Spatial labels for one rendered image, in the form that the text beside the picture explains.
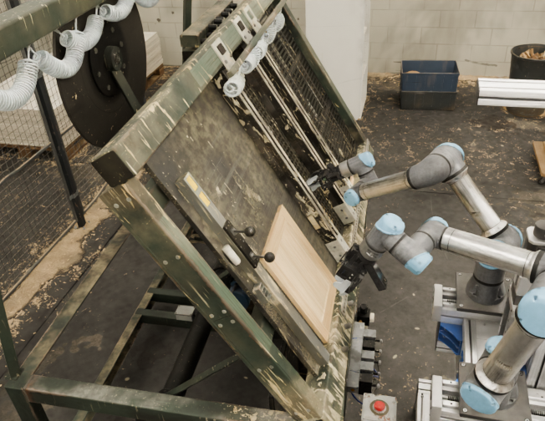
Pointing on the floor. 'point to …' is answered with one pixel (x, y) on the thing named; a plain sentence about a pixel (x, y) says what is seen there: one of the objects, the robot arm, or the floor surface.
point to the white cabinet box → (342, 45)
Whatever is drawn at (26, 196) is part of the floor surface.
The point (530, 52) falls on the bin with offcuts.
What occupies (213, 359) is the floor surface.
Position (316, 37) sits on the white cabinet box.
